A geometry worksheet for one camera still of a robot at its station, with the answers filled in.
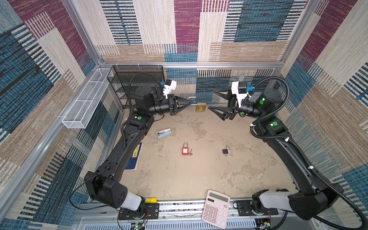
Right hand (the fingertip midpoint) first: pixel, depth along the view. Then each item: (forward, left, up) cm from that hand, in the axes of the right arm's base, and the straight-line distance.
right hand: (211, 100), depth 56 cm
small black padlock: (+2, -15, -48) cm, 50 cm away
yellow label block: (-25, +29, -45) cm, 59 cm away
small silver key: (+2, +8, -48) cm, 48 cm away
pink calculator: (-30, -4, -46) cm, 55 cm away
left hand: (+2, +7, -2) cm, 8 cm away
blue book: (-4, +42, -44) cm, 61 cm away
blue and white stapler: (+17, +26, -46) cm, 55 cm away
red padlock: (+3, +11, -46) cm, 48 cm away
